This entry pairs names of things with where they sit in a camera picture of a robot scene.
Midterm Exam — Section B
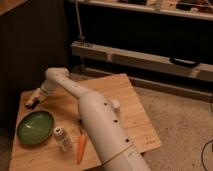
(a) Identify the metal shelf rail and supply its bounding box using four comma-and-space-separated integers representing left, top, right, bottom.
71, 41, 213, 82

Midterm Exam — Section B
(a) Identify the upper wooden shelf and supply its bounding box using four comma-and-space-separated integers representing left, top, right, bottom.
68, 0, 213, 21

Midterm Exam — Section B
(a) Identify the black cable on floor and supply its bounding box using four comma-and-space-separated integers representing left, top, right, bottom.
200, 139, 213, 171

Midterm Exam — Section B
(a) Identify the small white spice bottle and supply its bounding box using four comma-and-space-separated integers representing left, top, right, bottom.
53, 127, 72, 152

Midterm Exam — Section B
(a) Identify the green bowl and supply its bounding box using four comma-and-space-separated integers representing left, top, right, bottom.
16, 111, 54, 145

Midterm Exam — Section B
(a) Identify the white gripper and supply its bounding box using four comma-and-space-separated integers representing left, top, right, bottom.
29, 88, 46, 104

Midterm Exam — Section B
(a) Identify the black handle on shelf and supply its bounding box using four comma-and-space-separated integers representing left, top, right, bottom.
169, 57, 201, 68

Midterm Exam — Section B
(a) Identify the orange carrot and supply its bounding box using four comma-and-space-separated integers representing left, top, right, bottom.
77, 130, 87, 164

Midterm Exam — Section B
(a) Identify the vertical metal pole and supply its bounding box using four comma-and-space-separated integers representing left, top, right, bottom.
74, 0, 85, 45

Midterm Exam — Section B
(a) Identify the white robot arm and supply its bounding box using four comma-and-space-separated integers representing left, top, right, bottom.
26, 68, 151, 171

